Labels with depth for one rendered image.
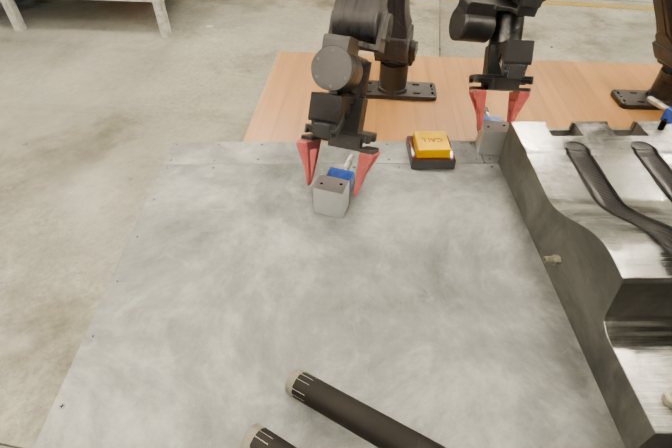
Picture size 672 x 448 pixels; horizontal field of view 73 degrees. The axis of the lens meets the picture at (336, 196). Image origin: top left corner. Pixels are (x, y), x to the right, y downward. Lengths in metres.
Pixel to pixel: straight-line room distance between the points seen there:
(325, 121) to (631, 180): 0.47
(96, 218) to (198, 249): 1.42
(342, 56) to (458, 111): 0.48
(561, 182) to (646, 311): 0.22
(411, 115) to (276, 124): 0.29
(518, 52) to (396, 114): 0.30
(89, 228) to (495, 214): 1.67
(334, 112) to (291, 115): 0.40
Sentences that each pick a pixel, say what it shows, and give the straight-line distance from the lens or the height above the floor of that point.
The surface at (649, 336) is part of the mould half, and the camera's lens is 0.64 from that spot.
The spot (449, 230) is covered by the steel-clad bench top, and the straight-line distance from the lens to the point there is 0.73.
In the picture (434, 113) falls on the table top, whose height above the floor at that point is 0.80.
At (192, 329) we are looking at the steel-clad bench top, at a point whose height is 0.80.
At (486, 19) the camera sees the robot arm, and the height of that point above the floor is 1.03.
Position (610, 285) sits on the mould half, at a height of 0.91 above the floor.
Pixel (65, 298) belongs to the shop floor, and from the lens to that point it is 1.87.
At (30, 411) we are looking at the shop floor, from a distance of 1.67.
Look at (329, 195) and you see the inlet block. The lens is 0.70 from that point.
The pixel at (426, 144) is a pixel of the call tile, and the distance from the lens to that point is 0.84.
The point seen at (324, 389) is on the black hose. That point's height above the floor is 0.84.
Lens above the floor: 1.31
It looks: 42 degrees down
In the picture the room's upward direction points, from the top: straight up
